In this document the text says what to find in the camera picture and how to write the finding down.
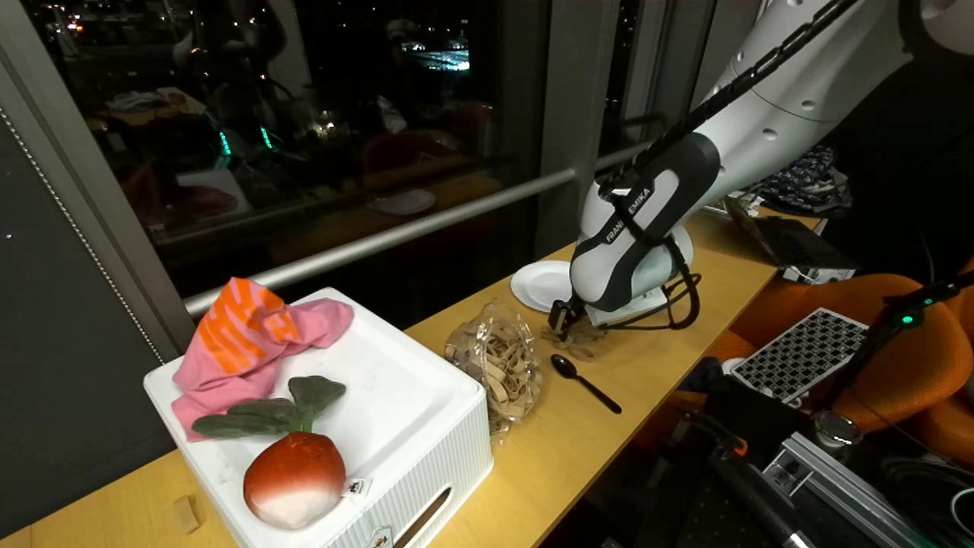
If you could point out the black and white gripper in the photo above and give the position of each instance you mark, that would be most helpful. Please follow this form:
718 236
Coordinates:
632 236

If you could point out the clear bag of rubber bands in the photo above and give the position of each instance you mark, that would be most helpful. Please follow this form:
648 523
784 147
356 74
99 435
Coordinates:
497 347

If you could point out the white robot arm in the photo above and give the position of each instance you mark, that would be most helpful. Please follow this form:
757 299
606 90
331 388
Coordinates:
793 80

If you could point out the white paper plate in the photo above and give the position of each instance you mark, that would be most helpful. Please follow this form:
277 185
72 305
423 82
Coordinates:
540 283

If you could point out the black plastic spoon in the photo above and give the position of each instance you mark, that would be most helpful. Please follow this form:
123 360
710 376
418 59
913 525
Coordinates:
568 368

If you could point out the metal window handrail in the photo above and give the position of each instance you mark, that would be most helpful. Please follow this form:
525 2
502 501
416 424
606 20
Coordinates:
470 220

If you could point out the white plastic box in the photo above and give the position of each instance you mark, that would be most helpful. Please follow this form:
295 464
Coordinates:
412 434

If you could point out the dark laptop on desk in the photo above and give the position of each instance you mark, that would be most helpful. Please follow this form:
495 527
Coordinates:
793 249

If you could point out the red plush radish toy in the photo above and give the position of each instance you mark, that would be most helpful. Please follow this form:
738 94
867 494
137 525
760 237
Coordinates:
298 477

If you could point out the pink and orange cloth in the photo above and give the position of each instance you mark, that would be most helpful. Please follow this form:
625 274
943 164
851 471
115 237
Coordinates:
238 347

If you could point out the orange chair near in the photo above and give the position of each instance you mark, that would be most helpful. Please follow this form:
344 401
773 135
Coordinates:
786 303

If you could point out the aluminium extrusion rail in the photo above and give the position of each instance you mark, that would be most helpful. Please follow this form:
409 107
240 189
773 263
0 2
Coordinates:
844 508

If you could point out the black articulated camera stand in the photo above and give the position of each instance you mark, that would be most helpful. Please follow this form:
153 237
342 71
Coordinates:
913 357

